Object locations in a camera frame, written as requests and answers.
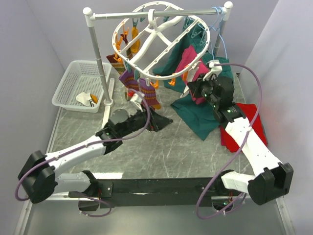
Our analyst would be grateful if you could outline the white sock black stripes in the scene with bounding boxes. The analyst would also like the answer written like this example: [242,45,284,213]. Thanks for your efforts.
[76,92,96,107]

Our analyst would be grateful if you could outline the purple orange striped sock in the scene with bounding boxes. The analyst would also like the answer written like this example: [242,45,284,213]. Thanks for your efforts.
[119,70,139,91]

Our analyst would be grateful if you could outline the green garment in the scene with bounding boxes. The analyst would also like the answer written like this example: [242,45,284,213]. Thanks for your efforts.
[153,25,219,140]

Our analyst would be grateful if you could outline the maroon orange striped sock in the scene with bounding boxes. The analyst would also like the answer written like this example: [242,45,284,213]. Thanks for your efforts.
[106,54,126,75]

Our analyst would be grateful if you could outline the yellow hanging sock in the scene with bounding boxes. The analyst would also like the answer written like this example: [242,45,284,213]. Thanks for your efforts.
[131,26,141,53]

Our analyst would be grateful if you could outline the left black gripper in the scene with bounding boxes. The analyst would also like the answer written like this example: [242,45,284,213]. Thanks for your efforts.
[119,104,174,138]

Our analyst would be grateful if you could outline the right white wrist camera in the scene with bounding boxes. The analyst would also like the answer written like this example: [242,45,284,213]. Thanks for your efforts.
[203,60,223,81]

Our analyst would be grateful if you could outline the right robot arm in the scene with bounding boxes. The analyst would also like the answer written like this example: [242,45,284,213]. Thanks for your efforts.
[187,75,294,205]

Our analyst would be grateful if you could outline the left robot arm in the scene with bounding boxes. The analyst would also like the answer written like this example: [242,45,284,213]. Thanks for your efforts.
[18,109,173,204]

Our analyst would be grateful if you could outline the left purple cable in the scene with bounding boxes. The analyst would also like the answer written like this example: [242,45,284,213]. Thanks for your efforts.
[15,91,151,218]

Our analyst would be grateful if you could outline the white plastic basket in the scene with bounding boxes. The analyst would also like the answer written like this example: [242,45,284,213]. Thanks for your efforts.
[52,60,103,113]

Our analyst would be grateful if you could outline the white round clip hanger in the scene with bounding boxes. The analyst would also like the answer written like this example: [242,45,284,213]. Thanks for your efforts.
[112,0,211,81]

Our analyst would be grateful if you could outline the orange clothespin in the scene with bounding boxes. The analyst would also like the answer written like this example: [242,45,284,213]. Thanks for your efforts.
[168,78,176,86]
[150,80,159,90]

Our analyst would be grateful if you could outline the red folded cloth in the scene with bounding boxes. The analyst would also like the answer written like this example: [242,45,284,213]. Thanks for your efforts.
[220,102,268,152]

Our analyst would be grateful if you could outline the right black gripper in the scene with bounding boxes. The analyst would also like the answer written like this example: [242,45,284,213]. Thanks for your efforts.
[187,73,219,108]

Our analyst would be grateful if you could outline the silver white clothes rack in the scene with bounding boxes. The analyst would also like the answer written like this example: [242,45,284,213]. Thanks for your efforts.
[82,1,234,130]

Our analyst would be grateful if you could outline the light blue wire hanger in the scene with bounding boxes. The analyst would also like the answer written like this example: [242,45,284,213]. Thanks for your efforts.
[209,6,229,59]

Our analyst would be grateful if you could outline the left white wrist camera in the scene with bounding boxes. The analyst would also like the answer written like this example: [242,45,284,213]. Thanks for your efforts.
[130,92,144,111]

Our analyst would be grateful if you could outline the black base bar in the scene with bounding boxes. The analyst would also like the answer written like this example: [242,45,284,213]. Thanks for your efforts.
[68,170,245,209]

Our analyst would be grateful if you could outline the orange sock in basket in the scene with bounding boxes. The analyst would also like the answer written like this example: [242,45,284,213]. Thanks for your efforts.
[90,94,98,106]

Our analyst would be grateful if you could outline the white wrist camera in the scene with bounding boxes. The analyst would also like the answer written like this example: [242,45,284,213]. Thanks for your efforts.
[130,92,144,111]
[203,60,223,81]

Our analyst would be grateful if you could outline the pink garment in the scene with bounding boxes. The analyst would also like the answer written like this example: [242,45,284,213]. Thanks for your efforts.
[175,45,213,105]

